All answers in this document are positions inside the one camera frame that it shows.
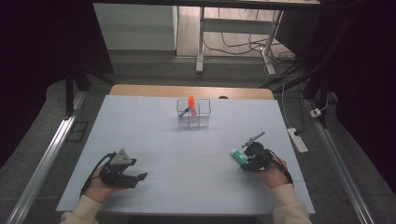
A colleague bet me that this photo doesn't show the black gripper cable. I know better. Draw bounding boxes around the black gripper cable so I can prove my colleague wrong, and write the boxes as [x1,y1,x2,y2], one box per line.
[268,149,295,185]
[79,151,117,198]

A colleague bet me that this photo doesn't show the clear plastic organizer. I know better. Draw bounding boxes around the clear plastic organizer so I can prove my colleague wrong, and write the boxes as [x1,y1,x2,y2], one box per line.
[176,98,213,129]

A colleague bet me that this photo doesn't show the white power strip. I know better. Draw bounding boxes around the white power strip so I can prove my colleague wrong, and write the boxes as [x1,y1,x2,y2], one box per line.
[286,127,309,154]

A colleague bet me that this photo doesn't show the person's left hand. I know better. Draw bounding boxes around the person's left hand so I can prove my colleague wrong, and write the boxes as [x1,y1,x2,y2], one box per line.
[84,165,121,204]

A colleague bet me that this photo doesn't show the white table cover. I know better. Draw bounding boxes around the white table cover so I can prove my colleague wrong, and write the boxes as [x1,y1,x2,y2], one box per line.
[55,94,317,216]

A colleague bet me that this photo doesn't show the orange highlighter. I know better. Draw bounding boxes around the orange highlighter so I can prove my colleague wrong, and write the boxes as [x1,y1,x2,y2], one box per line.
[187,95,198,119]

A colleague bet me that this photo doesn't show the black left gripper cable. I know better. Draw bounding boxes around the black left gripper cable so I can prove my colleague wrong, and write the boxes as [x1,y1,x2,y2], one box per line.
[79,151,117,198]

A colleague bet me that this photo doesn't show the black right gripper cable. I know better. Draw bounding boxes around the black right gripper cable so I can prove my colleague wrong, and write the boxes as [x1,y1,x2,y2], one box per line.
[268,149,295,185]

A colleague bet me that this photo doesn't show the tangled floor cables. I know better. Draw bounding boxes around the tangled floor cables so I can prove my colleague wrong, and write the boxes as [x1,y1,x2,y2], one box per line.
[203,7,297,79]

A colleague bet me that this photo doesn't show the wooden table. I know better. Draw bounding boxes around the wooden table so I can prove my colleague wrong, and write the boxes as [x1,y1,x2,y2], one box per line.
[109,83,276,101]

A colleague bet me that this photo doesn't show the black stand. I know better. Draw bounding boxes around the black stand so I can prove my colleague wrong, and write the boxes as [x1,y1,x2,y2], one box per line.
[63,62,117,121]

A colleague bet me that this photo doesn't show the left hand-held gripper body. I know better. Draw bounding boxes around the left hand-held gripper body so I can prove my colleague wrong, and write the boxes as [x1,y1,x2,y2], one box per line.
[98,147,139,189]

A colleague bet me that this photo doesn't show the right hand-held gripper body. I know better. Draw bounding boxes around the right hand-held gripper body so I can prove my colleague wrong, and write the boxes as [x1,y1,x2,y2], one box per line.
[241,131,276,173]

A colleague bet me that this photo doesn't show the white power strip cable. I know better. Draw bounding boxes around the white power strip cable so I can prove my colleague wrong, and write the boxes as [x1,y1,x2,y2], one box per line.
[280,81,292,130]

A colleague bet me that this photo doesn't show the blue pen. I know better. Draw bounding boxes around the blue pen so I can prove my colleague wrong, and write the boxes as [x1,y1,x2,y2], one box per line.
[177,105,191,119]

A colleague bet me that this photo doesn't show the white cabinet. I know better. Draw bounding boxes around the white cabinet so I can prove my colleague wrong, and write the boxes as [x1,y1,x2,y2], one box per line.
[92,3,179,51]

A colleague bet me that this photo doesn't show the aluminium rail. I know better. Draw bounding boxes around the aluminium rail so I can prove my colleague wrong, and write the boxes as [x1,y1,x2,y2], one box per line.
[305,98,376,224]
[5,90,89,224]

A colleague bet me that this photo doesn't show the white desk frame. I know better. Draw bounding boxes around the white desk frame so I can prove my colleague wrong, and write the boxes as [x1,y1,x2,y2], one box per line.
[194,6,285,77]

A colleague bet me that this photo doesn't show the green and white tube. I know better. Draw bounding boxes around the green and white tube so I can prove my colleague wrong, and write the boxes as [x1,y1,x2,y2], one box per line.
[230,147,249,165]

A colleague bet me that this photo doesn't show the person's right hand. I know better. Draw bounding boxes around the person's right hand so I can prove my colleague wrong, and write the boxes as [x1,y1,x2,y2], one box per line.
[252,155,290,190]

